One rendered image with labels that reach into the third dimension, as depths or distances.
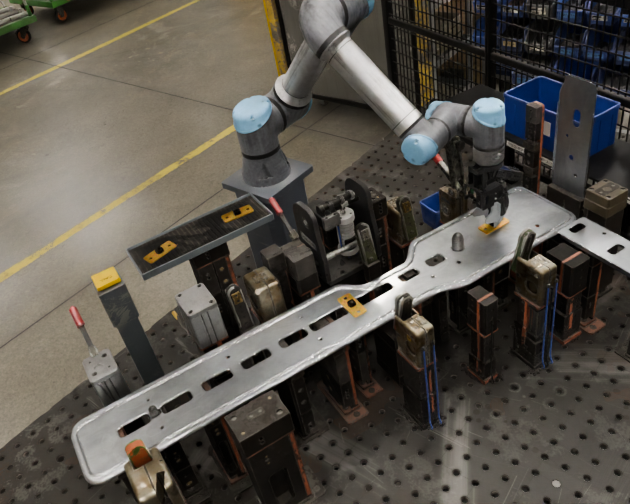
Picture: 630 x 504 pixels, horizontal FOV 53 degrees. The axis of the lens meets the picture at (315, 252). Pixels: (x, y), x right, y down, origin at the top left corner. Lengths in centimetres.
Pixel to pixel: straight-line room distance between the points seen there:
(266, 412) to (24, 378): 212
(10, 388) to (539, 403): 242
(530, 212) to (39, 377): 237
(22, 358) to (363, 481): 222
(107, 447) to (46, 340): 204
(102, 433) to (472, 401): 92
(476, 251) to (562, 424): 48
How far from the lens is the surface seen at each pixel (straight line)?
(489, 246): 174
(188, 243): 166
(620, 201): 187
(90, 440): 152
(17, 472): 199
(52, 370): 331
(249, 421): 137
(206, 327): 156
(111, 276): 165
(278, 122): 188
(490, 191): 166
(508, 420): 173
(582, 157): 187
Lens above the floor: 209
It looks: 38 degrees down
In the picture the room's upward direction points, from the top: 12 degrees counter-clockwise
